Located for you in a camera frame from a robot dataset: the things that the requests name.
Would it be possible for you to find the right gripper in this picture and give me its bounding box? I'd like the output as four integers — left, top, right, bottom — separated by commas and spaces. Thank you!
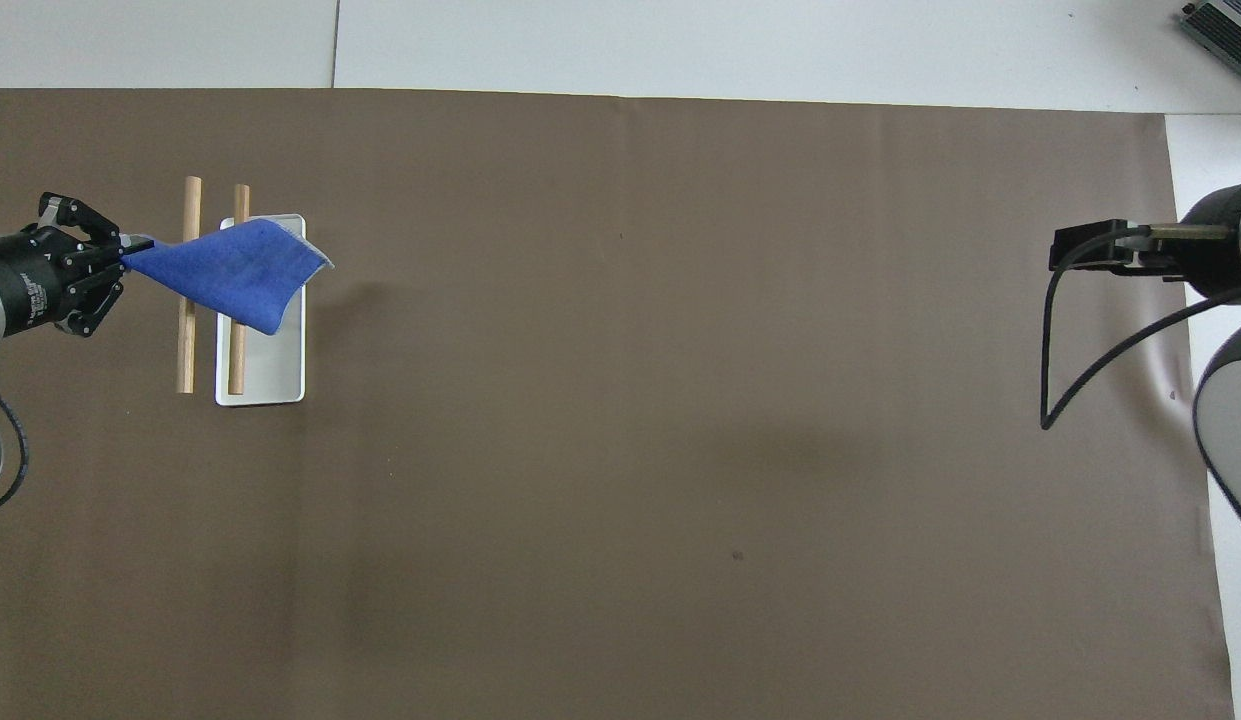
1130, 183, 1241, 304

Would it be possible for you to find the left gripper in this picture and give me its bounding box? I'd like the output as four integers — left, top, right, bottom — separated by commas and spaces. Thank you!
0, 192, 157, 338

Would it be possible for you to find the blue towel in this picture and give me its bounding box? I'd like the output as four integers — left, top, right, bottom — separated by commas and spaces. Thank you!
120, 218, 334, 337

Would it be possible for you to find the wooden rod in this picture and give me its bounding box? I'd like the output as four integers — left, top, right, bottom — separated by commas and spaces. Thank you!
227, 184, 252, 397
176, 176, 204, 395

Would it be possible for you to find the white rack base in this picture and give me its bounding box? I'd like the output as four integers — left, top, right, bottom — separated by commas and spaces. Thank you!
214, 213, 308, 407

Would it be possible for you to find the grey metal box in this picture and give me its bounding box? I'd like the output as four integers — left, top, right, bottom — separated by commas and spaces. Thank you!
1180, 0, 1241, 63

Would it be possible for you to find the black cable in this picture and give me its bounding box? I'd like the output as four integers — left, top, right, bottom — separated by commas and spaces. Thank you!
1038, 223, 1241, 433
0, 344, 30, 518

